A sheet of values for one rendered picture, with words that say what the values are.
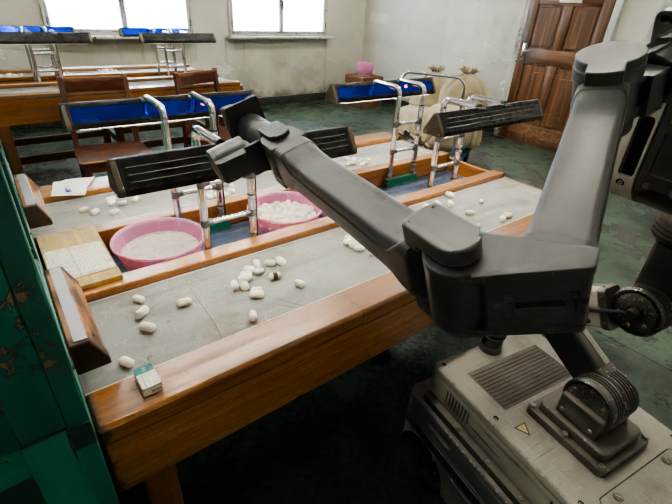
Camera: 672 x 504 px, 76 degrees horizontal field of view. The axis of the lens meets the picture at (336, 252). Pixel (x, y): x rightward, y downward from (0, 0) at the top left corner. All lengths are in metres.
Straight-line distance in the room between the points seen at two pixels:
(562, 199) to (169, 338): 0.84
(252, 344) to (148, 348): 0.23
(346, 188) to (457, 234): 0.18
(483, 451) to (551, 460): 0.18
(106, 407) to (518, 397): 1.02
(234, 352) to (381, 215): 0.58
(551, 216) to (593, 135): 0.14
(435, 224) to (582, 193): 0.14
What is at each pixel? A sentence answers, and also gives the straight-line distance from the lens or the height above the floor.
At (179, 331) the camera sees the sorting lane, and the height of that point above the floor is 0.74.
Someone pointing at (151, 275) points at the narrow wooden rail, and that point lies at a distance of 1.22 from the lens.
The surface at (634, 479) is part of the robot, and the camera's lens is 1.34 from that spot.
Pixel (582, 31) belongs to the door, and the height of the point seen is 1.27.
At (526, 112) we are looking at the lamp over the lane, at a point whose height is 1.07.
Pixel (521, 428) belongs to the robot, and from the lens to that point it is 1.29.
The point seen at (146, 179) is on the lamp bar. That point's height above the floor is 1.07.
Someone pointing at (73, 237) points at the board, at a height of 0.78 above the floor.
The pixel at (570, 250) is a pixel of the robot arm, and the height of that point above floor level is 1.25.
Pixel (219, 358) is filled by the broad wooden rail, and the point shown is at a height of 0.76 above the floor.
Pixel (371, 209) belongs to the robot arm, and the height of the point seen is 1.22.
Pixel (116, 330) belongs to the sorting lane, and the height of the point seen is 0.74.
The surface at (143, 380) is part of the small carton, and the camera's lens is 0.90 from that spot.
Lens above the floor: 1.40
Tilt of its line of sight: 30 degrees down
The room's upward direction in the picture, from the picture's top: 4 degrees clockwise
